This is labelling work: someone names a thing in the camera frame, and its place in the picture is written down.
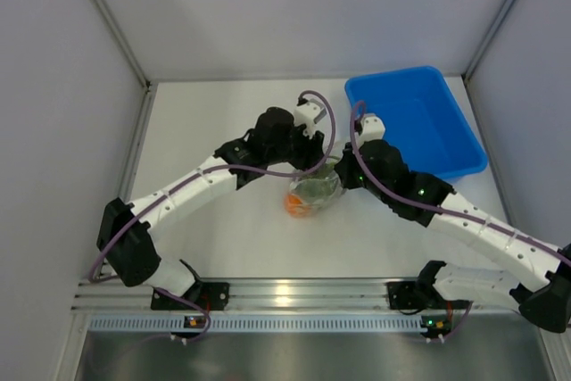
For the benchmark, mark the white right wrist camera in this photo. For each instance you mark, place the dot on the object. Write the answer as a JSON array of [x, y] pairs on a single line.
[[371, 128]]

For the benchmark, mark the blue plastic bin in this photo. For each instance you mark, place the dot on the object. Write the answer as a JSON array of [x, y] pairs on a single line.
[[422, 119]]

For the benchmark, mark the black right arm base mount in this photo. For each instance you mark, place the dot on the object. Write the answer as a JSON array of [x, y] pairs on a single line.
[[408, 295]]

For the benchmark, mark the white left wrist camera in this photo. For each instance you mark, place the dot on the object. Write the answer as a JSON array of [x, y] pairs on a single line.
[[308, 115]]

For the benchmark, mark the white slotted cable duct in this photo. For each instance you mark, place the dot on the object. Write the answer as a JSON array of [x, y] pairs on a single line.
[[243, 323]]

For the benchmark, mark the clear polka dot zip bag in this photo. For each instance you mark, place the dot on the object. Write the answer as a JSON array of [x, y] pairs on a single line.
[[293, 182]]

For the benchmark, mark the orange toy fruit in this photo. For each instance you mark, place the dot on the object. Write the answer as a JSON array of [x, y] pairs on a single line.
[[297, 207]]

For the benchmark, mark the right vertical frame post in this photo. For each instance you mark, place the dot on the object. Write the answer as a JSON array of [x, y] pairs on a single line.
[[498, 20]]

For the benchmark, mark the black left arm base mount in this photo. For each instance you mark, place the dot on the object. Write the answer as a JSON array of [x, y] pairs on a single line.
[[209, 296]]

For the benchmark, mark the vertical frame post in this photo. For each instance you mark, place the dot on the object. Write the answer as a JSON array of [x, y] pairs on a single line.
[[498, 20], [118, 36]]

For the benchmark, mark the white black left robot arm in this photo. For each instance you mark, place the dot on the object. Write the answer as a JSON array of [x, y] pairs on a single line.
[[130, 231]]

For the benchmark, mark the left vertical frame post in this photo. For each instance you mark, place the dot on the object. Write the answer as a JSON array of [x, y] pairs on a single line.
[[118, 36]]

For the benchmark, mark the green netted toy melon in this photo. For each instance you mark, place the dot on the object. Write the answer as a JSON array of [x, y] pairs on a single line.
[[321, 188]]

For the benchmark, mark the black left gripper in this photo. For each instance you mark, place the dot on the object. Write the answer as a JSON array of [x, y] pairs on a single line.
[[312, 153]]

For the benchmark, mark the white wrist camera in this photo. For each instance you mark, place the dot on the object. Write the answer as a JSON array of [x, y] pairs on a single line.
[[308, 115], [371, 128]]

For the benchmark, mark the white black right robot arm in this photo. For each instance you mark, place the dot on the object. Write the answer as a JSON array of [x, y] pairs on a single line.
[[532, 278]]

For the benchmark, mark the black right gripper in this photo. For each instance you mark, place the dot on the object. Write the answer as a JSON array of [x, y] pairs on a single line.
[[345, 168]]

